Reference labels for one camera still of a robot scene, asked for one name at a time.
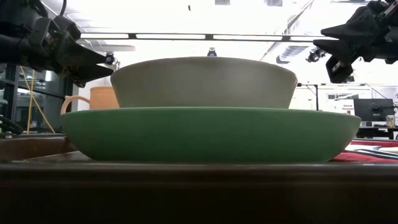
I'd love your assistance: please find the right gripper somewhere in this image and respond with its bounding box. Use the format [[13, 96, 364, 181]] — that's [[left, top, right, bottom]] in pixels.
[[313, 0, 398, 65]]

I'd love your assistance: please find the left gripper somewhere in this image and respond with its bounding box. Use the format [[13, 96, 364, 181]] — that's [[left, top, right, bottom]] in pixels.
[[29, 14, 114, 88]]

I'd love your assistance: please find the orange mug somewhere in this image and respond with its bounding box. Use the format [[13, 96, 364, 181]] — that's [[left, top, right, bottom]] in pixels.
[[60, 86, 120, 115]]

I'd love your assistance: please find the black spoon blue handle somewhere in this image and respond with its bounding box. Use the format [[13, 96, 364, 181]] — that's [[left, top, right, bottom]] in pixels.
[[343, 148, 398, 161]]

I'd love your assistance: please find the red cloth napkin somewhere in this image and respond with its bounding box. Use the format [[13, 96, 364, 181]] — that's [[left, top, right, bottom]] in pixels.
[[330, 139, 398, 164]]

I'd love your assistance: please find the white bowl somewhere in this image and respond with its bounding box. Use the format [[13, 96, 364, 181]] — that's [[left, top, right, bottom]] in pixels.
[[109, 56, 299, 110]]

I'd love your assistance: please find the green plate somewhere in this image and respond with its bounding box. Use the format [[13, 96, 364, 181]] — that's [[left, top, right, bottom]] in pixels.
[[59, 106, 362, 164]]

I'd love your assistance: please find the brown plastic tray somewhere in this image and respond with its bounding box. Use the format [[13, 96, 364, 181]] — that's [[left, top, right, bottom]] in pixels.
[[0, 136, 398, 224]]

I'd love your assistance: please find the black pole stand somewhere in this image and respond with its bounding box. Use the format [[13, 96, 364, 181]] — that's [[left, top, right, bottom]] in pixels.
[[297, 82, 320, 111]]

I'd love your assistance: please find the black monitor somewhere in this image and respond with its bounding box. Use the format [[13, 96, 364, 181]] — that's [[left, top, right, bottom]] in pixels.
[[353, 98, 396, 122]]

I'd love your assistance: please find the black framed glass wall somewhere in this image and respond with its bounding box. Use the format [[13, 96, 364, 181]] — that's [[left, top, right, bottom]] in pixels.
[[0, 62, 74, 134]]

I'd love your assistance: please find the yellow extension cable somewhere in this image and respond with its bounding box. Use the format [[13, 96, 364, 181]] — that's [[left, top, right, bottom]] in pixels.
[[19, 65, 56, 134]]

